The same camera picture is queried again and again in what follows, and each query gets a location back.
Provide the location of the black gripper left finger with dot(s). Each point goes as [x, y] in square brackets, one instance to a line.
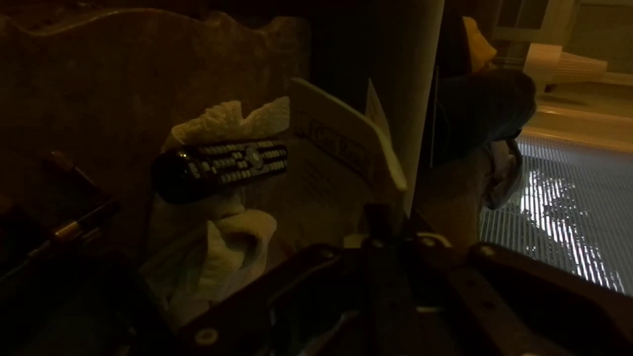
[309, 288]

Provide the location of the black remote control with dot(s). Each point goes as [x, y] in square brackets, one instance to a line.
[224, 168]

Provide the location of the wide window blind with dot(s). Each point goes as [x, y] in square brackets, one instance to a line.
[566, 209]

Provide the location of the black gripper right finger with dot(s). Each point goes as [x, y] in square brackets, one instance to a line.
[501, 302]

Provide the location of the dark throw blanket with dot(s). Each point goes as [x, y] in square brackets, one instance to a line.
[481, 118]

